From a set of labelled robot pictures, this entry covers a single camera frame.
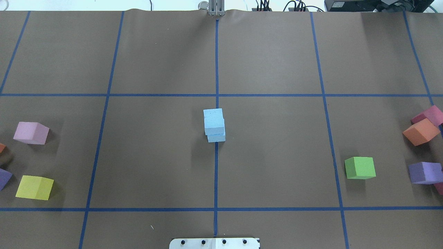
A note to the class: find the light blue block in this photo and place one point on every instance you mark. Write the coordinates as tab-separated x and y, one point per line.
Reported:
214	122

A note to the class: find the white pillar with base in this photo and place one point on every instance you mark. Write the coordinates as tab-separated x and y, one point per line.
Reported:
215	243

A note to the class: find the green foam block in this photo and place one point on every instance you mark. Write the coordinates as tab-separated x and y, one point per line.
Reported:
360	168

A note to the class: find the light pink foam block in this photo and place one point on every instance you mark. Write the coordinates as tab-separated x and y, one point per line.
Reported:
31	133

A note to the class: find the yellow foam block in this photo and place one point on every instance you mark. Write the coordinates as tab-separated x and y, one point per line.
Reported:
34	187

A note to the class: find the orange foam block near red bin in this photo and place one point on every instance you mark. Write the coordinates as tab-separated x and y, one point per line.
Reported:
421	132

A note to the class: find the purple foam block near red bin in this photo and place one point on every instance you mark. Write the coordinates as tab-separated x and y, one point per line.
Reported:
425	173

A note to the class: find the magenta foam block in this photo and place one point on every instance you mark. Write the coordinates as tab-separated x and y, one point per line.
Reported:
433	114

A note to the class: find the orange foam block near cyan bin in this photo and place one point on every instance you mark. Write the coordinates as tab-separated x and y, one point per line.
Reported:
2	148

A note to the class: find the purple foam block near cyan bin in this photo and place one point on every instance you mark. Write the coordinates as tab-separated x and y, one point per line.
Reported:
5	176

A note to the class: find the dark pink foam block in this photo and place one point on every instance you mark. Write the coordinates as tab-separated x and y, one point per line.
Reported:
439	187

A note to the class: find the aluminium frame post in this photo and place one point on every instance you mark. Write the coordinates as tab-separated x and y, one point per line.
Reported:
216	8

